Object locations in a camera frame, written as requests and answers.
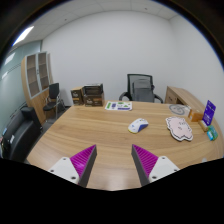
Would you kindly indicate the pink cartoon-shaped mouse pad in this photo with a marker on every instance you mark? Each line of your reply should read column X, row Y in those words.
column 180, row 128

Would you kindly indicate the slim tan box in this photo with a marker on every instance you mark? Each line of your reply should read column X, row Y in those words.
column 203, row 126

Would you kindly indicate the black leather sofa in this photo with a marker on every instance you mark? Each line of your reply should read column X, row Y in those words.
column 20, row 133

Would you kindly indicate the white blue yellow computer mouse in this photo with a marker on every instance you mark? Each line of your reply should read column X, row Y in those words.
column 138, row 126

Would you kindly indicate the ceiling light panel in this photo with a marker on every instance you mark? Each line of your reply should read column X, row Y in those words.
column 23, row 35

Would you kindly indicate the round clear grey-ringed mat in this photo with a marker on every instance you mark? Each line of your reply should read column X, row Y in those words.
column 178, row 109

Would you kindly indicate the black mesh office chair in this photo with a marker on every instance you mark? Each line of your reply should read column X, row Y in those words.
column 129, row 87

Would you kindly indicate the orange cardboard box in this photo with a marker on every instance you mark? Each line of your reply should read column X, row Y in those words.
column 195, row 115

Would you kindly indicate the green packet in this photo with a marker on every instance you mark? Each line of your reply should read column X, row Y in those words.
column 212, row 133

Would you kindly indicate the black visitor chair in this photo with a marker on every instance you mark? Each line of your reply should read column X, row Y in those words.
column 53, row 91

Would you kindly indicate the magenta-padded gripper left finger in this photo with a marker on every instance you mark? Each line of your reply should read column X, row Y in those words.
column 66, row 168

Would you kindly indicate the purple hanging packet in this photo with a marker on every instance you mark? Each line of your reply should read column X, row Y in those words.
column 209, row 112

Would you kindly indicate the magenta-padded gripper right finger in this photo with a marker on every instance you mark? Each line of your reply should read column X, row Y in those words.
column 160, row 166

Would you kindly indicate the wooden shelf unit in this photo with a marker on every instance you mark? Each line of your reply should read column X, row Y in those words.
column 33, row 80

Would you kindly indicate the wooden side cabinet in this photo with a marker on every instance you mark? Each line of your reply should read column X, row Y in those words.
column 178, row 95

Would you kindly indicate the large brown cardboard box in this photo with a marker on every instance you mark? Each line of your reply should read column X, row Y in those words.
column 94, row 100

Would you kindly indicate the grey backpack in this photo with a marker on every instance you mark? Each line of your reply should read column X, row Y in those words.
column 143, row 90

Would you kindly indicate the white sticker sheet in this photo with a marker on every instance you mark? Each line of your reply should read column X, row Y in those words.
column 118, row 106

